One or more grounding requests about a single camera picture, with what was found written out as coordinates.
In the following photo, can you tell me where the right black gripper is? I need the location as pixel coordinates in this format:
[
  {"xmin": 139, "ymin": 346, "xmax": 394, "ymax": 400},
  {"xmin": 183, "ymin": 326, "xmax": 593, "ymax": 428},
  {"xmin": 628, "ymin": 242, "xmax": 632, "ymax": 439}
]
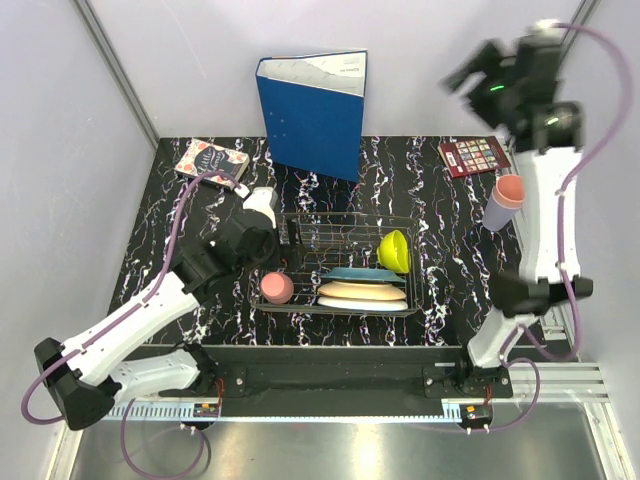
[{"xmin": 435, "ymin": 38, "xmax": 516, "ymax": 133}]

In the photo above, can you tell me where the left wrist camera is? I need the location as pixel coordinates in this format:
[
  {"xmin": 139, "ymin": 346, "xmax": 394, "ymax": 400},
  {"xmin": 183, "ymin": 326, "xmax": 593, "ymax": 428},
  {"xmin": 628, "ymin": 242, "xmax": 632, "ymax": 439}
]
[{"xmin": 243, "ymin": 187, "xmax": 277, "ymax": 228}]

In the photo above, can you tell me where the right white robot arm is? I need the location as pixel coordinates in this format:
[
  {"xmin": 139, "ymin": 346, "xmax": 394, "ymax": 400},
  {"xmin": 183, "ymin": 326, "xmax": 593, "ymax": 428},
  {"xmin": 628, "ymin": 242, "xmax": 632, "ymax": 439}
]
[{"xmin": 441, "ymin": 23, "xmax": 593, "ymax": 397}]

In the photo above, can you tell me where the wire dish rack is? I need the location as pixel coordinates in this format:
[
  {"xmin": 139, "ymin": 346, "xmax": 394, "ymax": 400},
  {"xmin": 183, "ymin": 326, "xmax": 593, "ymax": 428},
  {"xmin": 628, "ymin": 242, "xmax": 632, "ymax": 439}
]
[{"xmin": 250, "ymin": 212, "xmax": 423, "ymax": 317}]

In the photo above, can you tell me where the dark red card box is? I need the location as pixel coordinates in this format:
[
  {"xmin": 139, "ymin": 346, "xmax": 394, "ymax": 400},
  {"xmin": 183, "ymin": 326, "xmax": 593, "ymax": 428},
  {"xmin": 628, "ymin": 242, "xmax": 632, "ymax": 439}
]
[{"xmin": 438, "ymin": 136, "xmax": 511, "ymax": 178}]

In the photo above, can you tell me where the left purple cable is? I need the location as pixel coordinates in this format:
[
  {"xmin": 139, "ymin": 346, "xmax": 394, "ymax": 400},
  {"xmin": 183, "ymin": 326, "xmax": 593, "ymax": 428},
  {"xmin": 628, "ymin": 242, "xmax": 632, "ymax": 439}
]
[{"xmin": 22, "ymin": 170, "xmax": 249, "ymax": 477}]

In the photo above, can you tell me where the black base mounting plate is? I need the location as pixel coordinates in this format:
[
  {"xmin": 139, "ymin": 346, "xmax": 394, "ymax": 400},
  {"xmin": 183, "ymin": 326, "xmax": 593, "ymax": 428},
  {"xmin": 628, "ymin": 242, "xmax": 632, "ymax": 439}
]
[{"xmin": 158, "ymin": 344, "xmax": 514, "ymax": 399}]

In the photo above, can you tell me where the blue binder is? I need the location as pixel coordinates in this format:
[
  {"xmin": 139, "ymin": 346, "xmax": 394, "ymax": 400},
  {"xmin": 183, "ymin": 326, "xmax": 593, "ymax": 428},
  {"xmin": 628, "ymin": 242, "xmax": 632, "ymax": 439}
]
[{"xmin": 255, "ymin": 50, "xmax": 368, "ymax": 182}]

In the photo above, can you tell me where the tall pink cup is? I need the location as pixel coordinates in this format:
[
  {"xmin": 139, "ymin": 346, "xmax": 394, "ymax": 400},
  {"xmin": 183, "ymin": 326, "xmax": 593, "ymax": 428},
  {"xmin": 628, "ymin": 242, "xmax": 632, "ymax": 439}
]
[{"xmin": 492, "ymin": 174, "xmax": 525, "ymax": 209}]

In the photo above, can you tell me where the yellow-green bowl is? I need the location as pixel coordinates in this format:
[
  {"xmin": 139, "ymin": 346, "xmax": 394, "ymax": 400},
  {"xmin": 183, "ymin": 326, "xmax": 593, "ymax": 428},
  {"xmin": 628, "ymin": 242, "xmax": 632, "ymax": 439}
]
[{"xmin": 376, "ymin": 230, "xmax": 410, "ymax": 274}]

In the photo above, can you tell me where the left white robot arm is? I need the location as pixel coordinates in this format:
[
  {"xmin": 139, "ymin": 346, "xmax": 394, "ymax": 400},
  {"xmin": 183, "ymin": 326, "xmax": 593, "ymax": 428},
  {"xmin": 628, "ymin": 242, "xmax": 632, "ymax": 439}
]
[{"xmin": 34, "ymin": 209, "xmax": 280, "ymax": 431}]

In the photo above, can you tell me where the beige plate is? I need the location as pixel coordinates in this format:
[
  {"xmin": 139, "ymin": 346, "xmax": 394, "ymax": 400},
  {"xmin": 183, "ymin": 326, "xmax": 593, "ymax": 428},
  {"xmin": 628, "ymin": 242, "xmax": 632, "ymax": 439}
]
[{"xmin": 318, "ymin": 281, "xmax": 406, "ymax": 301}]

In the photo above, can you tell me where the white plate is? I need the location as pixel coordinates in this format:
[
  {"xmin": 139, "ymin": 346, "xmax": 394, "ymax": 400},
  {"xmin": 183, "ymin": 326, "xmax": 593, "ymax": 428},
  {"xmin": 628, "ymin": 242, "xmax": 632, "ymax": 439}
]
[{"xmin": 317, "ymin": 297, "xmax": 408, "ymax": 312}]

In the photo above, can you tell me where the purple cup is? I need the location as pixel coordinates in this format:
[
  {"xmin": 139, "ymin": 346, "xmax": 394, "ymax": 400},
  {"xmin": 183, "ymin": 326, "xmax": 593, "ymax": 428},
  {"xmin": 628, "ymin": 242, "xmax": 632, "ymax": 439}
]
[{"xmin": 482, "ymin": 191, "xmax": 521, "ymax": 232}]

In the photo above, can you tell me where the short pink cup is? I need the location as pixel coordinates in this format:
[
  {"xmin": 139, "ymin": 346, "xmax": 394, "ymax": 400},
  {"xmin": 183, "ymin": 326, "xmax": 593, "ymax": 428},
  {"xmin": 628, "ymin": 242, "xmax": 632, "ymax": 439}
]
[{"xmin": 260, "ymin": 272, "xmax": 294, "ymax": 305}]

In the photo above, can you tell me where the teal plate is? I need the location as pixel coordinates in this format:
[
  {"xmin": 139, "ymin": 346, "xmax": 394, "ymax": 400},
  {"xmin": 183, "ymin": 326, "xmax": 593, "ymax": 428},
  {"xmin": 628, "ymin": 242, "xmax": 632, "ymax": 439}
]
[{"xmin": 321, "ymin": 267, "xmax": 406, "ymax": 284}]

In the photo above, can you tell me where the floral cover book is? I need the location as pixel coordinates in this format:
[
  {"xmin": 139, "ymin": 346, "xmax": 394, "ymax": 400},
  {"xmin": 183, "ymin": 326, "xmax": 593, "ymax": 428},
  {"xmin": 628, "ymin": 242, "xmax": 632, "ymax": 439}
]
[{"xmin": 174, "ymin": 138, "xmax": 250, "ymax": 182}]

